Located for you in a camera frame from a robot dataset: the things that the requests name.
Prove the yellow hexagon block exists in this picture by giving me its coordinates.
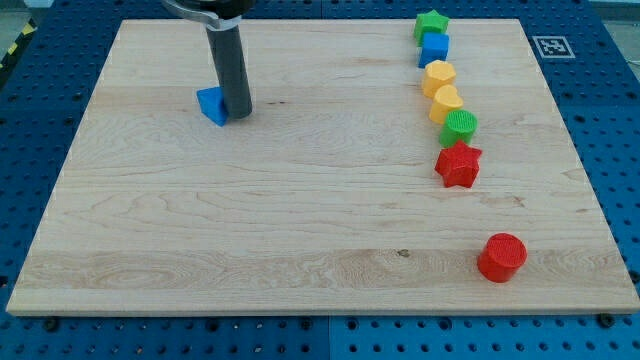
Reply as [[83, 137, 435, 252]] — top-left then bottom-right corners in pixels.
[[421, 60, 456, 98]]

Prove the blue triangle block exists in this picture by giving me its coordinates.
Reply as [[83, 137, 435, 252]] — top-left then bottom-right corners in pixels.
[[196, 87, 228, 127]]

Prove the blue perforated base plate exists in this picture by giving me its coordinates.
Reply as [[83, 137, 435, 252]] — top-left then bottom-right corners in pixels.
[[1, 1, 639, 359]]

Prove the green circle block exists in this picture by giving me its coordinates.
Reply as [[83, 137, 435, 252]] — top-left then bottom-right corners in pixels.
[[439, 110, 478, 148]]

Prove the red star block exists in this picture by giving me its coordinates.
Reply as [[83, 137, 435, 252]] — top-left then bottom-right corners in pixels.
[[435, 140, 482, 188]]

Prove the wooden board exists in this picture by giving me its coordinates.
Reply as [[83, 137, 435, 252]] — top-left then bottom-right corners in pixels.
[[7, 19, 639, 317]]

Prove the red circle block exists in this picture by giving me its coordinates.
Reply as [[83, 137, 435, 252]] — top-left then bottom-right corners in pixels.
[[477, 233, 528, 283]]

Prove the white fiducial marker tag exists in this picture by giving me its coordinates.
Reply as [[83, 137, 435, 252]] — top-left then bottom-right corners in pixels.
[[532, 35, 575, 59]]

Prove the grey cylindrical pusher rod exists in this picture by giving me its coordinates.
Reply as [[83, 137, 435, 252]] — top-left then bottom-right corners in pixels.
[[206, 26, 253, 119]]

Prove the blue cube block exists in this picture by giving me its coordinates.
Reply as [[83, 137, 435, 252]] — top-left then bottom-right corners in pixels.
[[417, 33, 450, 68]]

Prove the green star block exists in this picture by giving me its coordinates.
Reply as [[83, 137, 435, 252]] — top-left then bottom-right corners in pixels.
[[413, 10, 450, 47]]

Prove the yellow heart block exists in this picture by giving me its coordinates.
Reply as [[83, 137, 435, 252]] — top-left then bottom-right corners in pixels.
[[428, 85, 464, 124]]

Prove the black tool mount with clamp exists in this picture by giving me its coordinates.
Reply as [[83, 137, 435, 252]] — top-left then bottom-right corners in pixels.
[[161, 0, 256, 30]]

